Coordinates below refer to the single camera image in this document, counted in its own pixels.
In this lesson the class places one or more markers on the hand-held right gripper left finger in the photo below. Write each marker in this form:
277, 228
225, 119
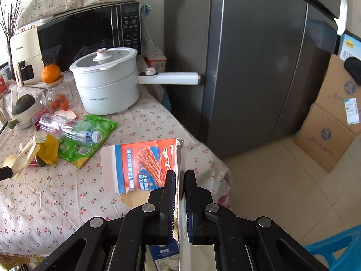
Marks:
168, 203

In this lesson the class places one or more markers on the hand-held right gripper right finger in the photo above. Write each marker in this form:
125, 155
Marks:
189, 203

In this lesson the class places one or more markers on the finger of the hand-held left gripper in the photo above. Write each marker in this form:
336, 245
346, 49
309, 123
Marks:
4, 172

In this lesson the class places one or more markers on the yellow wrapper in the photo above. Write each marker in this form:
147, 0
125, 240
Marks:
25, 158
49, 149

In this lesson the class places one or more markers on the orange and blue snack box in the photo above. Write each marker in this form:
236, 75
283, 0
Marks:
141, 163

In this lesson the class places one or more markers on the clear plastic bottle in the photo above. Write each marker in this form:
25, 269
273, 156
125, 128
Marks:
65, 127

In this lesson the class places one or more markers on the green snack bag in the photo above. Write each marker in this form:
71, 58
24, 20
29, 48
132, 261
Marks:
79, 153

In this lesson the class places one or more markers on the red snack packet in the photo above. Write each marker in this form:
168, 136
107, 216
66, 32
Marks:
65, 114

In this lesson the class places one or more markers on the small green fruit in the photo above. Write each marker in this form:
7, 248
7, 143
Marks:
12, 124

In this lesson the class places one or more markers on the small red packet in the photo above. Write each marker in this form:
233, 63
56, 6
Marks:
36, 122

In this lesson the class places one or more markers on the white bowl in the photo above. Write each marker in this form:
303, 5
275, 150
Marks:
31, 118

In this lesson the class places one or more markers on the dark green squash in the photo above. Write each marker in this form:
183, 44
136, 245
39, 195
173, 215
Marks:
22, 106

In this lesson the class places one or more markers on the cherry print tablecloth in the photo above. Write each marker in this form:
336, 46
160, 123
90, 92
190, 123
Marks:
84, 197

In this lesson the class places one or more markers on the small orange kumquat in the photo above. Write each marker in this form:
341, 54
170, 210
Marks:
55, 104
64, 103

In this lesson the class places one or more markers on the glass jar with wooden lid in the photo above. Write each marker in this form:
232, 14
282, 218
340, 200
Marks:
59, 93

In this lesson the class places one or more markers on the orange tangerine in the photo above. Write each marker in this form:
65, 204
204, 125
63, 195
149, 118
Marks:
50, 74

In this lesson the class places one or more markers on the white electric cooking pot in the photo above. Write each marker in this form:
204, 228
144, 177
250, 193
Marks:
104, 96

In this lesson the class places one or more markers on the cream air fryer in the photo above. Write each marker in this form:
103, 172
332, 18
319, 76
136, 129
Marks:
25, 48

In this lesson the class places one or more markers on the dried branches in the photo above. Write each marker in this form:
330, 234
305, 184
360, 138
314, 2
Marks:
9, 34

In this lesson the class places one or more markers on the small orange and white carton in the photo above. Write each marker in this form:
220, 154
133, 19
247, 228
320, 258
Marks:
156, 62

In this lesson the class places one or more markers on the large cardboard box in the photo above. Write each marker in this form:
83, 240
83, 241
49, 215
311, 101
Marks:
321, 141
335, 90

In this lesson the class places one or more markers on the grey refrigerator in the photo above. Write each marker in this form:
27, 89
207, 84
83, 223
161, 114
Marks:
253, 62

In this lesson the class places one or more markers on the glass pot lid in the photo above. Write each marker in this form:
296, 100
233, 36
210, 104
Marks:
112, 58

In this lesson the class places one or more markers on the blue plastic stool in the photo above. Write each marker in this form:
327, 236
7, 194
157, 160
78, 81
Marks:
338, 251

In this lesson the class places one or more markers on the black microwave oven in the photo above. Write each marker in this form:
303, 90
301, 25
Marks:
84, 34

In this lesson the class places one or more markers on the black pouch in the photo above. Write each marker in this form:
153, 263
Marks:
354, 69

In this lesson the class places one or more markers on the blue printed box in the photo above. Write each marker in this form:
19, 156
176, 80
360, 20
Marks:
351, 46

